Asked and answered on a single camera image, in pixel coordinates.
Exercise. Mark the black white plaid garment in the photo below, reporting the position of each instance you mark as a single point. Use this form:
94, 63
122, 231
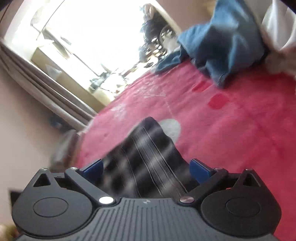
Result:
146, 164

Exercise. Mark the wheelchair with dark clothes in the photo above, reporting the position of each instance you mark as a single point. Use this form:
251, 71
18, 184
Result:
155, 28

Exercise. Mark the blue denim garment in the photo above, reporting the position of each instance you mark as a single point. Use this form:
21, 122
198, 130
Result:
230, 42

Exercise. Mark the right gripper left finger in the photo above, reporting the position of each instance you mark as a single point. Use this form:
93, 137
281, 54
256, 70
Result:
56, 204

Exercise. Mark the white cream clothes pile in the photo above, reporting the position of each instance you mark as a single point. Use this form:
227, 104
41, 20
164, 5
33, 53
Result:
278, 27

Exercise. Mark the grey curtain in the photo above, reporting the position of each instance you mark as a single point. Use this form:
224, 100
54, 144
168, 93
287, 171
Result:
46, 90

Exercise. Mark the red floral bed blanket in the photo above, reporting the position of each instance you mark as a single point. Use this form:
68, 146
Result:
249, 124

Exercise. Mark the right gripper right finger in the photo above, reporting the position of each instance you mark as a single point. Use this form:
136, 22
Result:
237, 204

